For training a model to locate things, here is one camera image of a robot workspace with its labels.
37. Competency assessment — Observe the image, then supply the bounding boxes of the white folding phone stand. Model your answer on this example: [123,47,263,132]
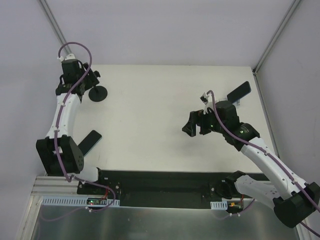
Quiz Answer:
[232,99,241,108]

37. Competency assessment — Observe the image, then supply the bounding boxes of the blue smartphone black screen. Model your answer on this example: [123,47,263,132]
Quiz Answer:
[227,81,251,103]

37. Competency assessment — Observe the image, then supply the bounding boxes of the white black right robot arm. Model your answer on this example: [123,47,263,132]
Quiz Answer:
[182,96,320,228]

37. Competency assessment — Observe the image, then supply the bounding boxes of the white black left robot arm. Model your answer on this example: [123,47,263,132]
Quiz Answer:
[36,54,99,182]

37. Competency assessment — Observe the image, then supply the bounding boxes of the black round-base phone holder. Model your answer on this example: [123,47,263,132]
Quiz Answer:
[88,70,108,103]

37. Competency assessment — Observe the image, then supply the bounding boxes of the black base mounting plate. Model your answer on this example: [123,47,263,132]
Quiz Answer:
[74,167,271,210]

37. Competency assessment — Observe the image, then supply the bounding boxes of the teal smartphone black screen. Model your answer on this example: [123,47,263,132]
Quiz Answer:
[78,130,102,157]

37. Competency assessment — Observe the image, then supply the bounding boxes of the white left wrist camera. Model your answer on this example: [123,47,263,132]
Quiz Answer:
[57,53,76,63]

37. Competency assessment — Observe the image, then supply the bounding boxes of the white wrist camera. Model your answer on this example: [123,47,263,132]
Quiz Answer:
[200,90,216,114]
[57,53,76,63]

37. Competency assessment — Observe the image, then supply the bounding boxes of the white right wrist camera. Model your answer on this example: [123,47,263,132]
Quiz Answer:
[200,90,216,114]

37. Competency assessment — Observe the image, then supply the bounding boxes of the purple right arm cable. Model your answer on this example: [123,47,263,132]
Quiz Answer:
[208,89,320,240]

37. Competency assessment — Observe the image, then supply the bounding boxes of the right aluminium frame post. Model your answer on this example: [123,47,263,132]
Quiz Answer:
[252,0,303,76]

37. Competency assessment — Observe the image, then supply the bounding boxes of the aluminium frame post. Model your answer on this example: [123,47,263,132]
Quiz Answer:
[252,0,303,76]
[37,0,67,45]

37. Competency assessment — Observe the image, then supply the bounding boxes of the left aluminium frame post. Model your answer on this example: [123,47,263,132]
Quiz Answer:
[37,0,67,45]

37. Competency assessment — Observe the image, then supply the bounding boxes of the right white cable duct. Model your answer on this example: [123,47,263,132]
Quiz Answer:
[210,200,228,211]

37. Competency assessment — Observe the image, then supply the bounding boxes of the white cable duct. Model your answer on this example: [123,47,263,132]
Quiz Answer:
[210,200,228,211]
[42,196,120,208]

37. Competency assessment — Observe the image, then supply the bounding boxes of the aluminium rail left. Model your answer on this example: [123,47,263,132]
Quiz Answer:
[31,176,78,195]

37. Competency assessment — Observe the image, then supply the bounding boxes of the left white cable duct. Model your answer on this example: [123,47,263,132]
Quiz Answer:
[42,196,120,208]

